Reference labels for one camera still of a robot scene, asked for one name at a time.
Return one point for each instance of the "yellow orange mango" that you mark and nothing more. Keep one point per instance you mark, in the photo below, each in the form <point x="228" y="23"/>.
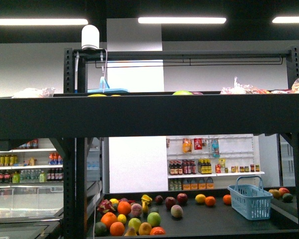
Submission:
<point x="145" y="229"/>

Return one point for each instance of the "white dome device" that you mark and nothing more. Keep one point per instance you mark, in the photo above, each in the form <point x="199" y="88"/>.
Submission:
<point x="90" y="37"/>

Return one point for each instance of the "orange upper in pile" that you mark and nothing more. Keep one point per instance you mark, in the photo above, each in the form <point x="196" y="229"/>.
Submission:
<point x="124" y="208"/>

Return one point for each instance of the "blue basket on top shelf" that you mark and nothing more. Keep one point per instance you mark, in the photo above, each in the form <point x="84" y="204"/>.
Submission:
<point x="105" y="88"/>

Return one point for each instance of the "white wall product shelf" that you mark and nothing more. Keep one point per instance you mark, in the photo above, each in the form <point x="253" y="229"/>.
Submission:
<point x="200" y="162"/>

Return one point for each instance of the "dragon fruit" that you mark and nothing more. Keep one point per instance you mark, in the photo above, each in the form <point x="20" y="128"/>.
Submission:
<point x="105" y="206"/>

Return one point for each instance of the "orange tangerine back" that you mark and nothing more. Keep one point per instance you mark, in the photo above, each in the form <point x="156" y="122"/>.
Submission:
<point x="210" y="201"/>

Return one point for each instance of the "red orange persimmon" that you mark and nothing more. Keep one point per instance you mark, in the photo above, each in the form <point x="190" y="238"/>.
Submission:
<point x="157" y="231"/>

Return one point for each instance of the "light blue plastic basket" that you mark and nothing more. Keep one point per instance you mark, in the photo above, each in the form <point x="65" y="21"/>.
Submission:
<point x="250" y="201"/>

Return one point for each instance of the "orange front bottom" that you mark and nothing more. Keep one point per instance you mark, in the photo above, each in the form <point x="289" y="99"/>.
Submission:
<point x="117" y="229"/>

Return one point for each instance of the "black metal shelf rack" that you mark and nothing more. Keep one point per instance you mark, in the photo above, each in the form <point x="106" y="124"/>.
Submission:
<point x="72" y="119"/>

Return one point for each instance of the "red apple back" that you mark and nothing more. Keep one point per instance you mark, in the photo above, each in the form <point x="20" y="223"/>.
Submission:
<point x="182" y="198"/>

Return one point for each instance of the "yellow green apple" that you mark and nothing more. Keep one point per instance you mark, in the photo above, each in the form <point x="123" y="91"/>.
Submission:
<point x="135" y="223"/>

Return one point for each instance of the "green avocado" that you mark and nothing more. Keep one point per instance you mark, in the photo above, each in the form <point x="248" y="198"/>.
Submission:
<point x="100" y="229"/>

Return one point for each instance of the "glass top freezer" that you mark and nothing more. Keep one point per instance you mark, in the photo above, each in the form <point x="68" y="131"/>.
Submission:
<point x="25" y="211"/>

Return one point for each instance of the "dark red apple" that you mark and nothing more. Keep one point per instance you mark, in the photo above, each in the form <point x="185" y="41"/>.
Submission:
<point x="170" y="202"/>

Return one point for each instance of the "orange front left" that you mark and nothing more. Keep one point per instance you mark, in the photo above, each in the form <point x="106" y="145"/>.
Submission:
<point x="108" y="219"/>

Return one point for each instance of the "pink peach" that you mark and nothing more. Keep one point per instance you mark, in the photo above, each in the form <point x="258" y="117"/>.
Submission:
<point x="176" y="211"/>

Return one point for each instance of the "left drinks shelf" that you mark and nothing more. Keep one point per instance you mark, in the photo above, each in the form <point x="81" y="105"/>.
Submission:
<point x="36" y="161"/>

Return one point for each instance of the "orange near basket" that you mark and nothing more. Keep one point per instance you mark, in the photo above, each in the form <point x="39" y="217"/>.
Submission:
<point x="227" y="199"/>

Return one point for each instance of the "small yellow lemon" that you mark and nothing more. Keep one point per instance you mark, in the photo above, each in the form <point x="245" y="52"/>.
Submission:
<point x="122" y="219"/>

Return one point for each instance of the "yellow lemon back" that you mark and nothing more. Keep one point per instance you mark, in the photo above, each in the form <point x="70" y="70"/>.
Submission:
<point x="200" y="198"/>

